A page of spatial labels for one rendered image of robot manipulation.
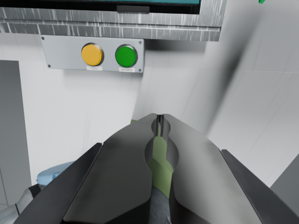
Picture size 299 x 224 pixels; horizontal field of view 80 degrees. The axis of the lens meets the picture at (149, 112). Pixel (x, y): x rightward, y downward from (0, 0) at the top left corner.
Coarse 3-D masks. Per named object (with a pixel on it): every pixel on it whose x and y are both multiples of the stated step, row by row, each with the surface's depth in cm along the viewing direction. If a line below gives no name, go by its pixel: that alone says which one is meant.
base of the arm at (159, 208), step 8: (152, 192) 43; (160, 192) 43; (152, 200) 41; (160, 200) 42; (168, 200) 42; (152, 208) 40; (160, 208) 40; (168, 208) 41; (152, 216) 39; (160, 216) 40; (168, 216) 40
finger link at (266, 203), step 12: (228, 156) 8; (240, 168) 8; (240, 180) 7; (252, 180) 7; (252, 192) 7; (264, 192) 7; (252, 204) 6; (264, 204) 6; (276, 204) 6; (264, 216) 6; (276, 216) 6; (288, 216) 6
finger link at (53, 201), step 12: (96, 144) 9; (84, 156) 8; (96, 156) 8; (72, 168) 7; (84, 168) 7; (60, 180) 7; (72, 180) 7; (48, 192) 6; (60, 192) 6; (72, 192) 6; (36, 204) 6; (48, 204) 6; (60, 204) 6; (24, 216) 6; (36, 216) 6; (48, 216) 6; (60, 216) 6
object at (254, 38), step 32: (0, 0) 42; (256, 0) 40; (288, 0) 40; (224, 32) 43; (256, 32) 43; (288, 32) 43; (160, 64) 48; (192, 64) 47; (224, 64) 47; (256, 64) 47; (288, 64) 46
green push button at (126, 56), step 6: (120, 48) 36; (126, 48) 35; (132, 48) 36; (120, 54) 36; (126, 54) 36; (132, 54) 36; (120, 60) 36; (126, 60) 36; (132, 60) 36; (126, 66) 37
